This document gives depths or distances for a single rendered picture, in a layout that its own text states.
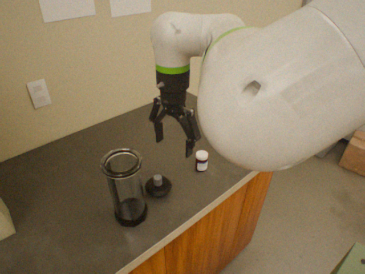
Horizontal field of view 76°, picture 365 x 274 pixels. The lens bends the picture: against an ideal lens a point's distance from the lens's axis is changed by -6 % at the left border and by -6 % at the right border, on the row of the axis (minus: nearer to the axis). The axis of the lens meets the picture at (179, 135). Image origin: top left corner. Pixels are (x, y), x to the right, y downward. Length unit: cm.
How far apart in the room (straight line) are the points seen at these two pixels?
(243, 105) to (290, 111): 3
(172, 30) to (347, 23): 45
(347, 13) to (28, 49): 103
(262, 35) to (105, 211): 74
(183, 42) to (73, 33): 63
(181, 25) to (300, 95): 45
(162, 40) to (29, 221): 68
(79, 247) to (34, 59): 71
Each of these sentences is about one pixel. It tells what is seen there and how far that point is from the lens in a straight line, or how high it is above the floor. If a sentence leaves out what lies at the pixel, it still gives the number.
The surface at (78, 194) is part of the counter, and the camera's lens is 92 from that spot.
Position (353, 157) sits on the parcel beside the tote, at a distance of 271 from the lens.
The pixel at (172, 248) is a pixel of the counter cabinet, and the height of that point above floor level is 79.
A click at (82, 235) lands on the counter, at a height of 94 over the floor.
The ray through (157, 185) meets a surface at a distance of 83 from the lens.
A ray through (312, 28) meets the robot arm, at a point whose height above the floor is 156.
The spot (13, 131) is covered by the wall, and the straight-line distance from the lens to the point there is 119.
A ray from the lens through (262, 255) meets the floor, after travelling 188.
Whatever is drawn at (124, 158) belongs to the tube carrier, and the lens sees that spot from 71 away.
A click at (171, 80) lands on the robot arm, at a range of 64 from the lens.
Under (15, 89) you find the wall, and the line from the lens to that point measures 113.
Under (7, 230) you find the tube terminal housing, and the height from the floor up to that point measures 97.
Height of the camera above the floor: 159
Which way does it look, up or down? 36 degrees down
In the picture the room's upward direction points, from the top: straight up
